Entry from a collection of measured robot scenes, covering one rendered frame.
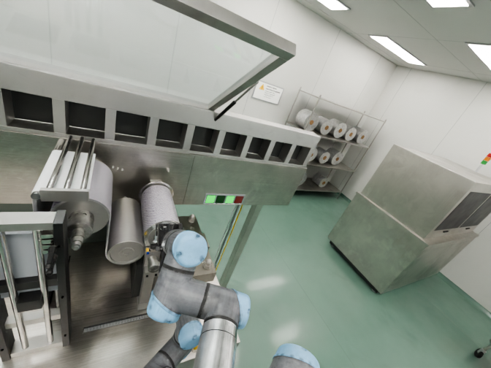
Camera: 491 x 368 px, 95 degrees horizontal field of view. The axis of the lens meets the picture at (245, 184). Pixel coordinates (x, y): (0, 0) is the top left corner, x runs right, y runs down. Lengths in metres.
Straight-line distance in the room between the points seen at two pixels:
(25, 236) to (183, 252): 0.39
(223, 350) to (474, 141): 4.71
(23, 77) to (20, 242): 0.51
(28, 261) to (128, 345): 0.47
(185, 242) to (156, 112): 0.63
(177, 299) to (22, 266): 0.43
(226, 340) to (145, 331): 0.61
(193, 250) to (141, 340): 0.61
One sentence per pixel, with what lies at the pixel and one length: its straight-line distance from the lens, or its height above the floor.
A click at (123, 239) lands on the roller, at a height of 1.23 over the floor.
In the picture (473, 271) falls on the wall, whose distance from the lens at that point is 4.92.
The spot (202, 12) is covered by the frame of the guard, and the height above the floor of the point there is 1.93.
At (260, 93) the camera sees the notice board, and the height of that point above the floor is 1.55.
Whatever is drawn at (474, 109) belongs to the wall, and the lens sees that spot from 5.02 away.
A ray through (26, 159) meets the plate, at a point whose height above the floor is 1.34.
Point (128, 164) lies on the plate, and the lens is 1.09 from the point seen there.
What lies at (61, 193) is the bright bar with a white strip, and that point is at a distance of 0.74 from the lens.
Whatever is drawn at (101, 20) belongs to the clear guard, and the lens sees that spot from 0.69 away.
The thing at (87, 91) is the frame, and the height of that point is 1.62.
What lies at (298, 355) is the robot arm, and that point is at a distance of 0.73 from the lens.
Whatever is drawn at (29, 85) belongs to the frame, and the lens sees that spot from 1.02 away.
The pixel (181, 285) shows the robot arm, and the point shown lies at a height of 1.43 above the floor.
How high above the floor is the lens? 1.88
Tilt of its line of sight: 27 degrees down
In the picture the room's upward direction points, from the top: 21 degrees clockwise
